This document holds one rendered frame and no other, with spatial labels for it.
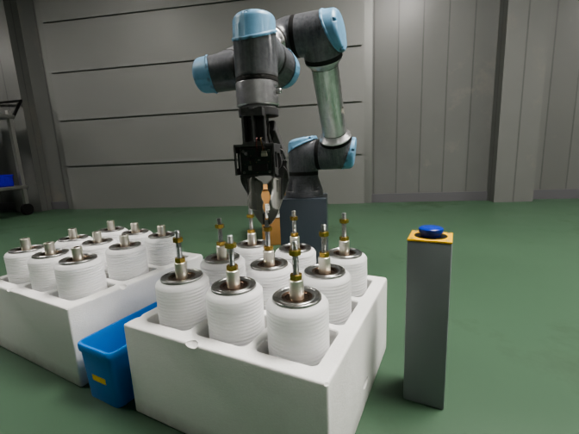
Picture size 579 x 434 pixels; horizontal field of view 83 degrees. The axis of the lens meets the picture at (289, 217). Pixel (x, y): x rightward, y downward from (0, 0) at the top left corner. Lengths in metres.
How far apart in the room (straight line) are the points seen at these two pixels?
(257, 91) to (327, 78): 0.54
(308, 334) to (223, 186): 2.82
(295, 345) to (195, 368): 0.18
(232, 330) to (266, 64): 0.44
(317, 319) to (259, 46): 0.44
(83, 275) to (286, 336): 0.51
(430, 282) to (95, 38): 3.71
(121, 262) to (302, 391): 0.59
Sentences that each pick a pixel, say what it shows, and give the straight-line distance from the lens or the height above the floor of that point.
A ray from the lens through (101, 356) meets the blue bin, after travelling 0.74.
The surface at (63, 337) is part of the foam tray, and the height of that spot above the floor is 0.11.
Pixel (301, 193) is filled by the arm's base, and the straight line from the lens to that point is 1.24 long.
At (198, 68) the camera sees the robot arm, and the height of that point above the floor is 0.65.
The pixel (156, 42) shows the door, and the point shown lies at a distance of 3.61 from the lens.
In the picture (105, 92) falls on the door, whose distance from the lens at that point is 3.81.
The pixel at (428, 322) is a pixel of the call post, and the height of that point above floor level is 0.17.
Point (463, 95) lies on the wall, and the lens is 3.29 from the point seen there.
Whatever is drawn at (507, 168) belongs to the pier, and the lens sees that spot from 3.26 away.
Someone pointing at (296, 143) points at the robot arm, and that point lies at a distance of 1.26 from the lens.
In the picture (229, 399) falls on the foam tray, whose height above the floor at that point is 0.10.
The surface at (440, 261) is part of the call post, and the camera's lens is 0.60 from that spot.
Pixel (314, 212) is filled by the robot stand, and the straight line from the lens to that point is 1.24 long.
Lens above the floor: 0.46
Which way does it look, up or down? 11 degrees down
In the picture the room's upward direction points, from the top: 2 degrees counter-clockwise
